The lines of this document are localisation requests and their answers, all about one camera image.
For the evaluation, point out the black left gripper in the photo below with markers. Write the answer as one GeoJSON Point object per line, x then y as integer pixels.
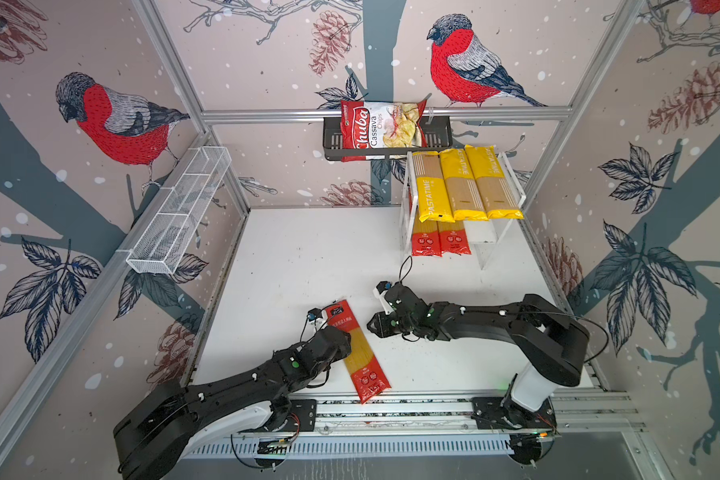
{"type": "Point", "coordinates": [345, 348]}

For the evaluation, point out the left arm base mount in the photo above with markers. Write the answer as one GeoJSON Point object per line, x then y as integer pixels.
{"type": "Point", "coordinates": [298, 415]}

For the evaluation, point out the black wall basket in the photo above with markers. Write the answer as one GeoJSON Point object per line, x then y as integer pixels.
{"type": "Point", "coordinates": [430, 134]}

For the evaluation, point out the white two-tier shelf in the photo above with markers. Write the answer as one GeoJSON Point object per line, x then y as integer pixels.
{"type": "Point", "coordinates": [483, 240]}

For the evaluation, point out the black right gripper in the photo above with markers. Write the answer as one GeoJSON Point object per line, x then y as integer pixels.
{"type": "Point", "coordinates": [377, 321]}

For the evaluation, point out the red spaghetti pack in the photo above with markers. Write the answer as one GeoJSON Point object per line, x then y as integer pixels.
{"type": "Point", "coordinates": [425, 239]}
{"type": "Point", "coordinates": [362, 365]}
{"type": "Point", "coordinates": [453, 238]}

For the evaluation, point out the white wire mesh basket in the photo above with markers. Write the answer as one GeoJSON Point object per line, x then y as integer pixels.
{"type": "Point", "coordinates": [170, 232]}

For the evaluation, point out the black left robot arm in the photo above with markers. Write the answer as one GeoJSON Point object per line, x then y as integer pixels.
{"type": "Point", "coordinates": [152, 437]}

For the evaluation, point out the red cassava chips bag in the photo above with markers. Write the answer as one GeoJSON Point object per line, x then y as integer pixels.
{"type": "Point", "coordinates": [381, 125]}

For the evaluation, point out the yellow spaghetti pack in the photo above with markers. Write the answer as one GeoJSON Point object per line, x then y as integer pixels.
{"type": "Point", "coordinates": [433, 199]}
{"type": "Point", "coordinates": [492, 184]}
{"type": "Point", "coordinates": [465, 199]}

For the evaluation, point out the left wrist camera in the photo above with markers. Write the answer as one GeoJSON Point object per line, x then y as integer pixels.
{"type": "Point", "coordinates": [316, 318]}

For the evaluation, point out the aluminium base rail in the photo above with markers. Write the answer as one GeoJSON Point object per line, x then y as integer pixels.
{"type": "Point", "coordinates": [576, 410]}

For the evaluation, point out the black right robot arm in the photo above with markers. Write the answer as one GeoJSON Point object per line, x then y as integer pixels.
{"type": "Point", "coordinates": [553, 342]}

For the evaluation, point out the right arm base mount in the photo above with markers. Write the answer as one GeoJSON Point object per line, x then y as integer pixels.
{"type": "Point", "coordinates": [495, 413]}

